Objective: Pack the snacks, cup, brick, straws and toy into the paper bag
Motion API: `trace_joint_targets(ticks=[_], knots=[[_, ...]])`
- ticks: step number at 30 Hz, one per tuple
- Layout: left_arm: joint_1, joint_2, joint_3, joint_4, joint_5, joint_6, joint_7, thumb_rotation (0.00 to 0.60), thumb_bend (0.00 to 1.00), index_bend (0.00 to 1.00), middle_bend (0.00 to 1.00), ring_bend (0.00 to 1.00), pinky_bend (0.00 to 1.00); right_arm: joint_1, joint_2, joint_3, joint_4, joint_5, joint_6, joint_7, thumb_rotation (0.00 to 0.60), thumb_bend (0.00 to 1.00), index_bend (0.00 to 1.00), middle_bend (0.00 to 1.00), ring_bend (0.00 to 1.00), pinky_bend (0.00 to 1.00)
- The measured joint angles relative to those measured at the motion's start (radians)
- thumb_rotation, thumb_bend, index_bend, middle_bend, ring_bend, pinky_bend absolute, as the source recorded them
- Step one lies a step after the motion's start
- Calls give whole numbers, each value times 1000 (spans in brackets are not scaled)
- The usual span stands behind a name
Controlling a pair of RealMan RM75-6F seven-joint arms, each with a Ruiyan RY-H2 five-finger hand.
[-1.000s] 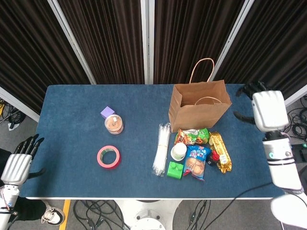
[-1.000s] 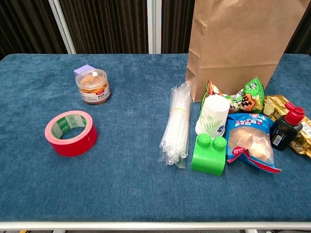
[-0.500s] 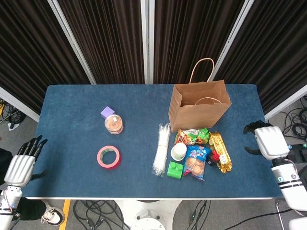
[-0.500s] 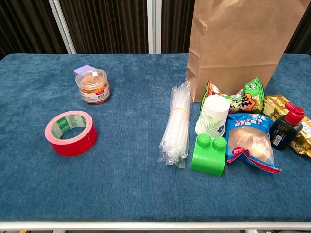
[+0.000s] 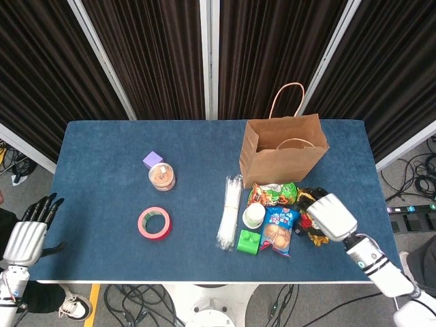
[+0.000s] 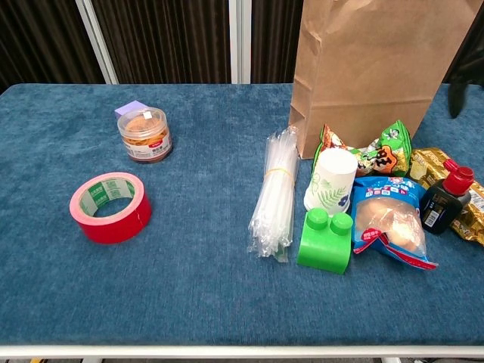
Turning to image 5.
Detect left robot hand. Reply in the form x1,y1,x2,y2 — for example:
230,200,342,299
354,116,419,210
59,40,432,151
2,192,68,267

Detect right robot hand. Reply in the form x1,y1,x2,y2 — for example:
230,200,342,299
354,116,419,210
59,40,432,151
298,186,358,243

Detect gold foil snack package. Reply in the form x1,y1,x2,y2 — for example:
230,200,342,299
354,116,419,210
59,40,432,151
295,187,330,248

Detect blue bread package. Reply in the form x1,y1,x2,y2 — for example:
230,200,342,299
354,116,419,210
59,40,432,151
259,206,301,258

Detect green orange snack bag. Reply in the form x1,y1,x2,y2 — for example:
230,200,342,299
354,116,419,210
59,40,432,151
247,181,300,208

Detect white leaf print paper cup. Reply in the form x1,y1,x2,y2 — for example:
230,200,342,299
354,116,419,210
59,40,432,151
242,203,266,229

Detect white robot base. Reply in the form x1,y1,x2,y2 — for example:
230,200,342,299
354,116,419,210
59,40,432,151
163,283,262,327

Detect brown paper bag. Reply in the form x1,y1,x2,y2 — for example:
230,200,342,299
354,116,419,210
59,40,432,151
238,81,330,189

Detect black ink bottle red cap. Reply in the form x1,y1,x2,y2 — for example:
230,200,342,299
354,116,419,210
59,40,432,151
293,214,316,238

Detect person in black trousers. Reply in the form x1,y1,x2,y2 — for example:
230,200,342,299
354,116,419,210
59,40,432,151
0,190,67,316

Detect black white sneaker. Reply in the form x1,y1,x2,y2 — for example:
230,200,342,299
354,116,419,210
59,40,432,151
58,293,93,321

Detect green toy building block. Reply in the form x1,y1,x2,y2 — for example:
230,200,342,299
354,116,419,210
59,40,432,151
236,229,262,255

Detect yellow floor tape strip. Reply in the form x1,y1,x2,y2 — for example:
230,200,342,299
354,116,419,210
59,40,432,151
83,284,102,327

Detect person in dark trousers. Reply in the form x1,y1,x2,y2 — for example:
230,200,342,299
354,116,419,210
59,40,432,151
399,234,436,294

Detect white plastic zip ties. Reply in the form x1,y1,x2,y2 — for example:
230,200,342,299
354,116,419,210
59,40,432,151
215,174,243,252

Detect blue table cloth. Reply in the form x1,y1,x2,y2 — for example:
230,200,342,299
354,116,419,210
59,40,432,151
29,119,403,283

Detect red adhesive tape roll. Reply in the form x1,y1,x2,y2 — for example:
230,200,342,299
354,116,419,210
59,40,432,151
137,206,173,240

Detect clear jar of rubber bands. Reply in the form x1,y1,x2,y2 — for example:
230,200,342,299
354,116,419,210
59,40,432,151
147,162,177,192

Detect purple cube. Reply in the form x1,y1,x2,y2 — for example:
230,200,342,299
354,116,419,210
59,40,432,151
142,151,164,169

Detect black pleated partition panel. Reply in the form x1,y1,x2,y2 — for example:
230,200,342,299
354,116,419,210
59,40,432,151
211,0,362,120
0,0,137,171
302,0,436,171
67,0,214,120

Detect black floor cable bundle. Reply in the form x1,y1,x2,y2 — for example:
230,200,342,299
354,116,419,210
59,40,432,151
264,284,307,327
0,136,38,181
103,284,187,327
379,136,436,204

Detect white table frame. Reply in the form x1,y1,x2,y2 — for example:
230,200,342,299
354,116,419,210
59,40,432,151
36,279,375,285

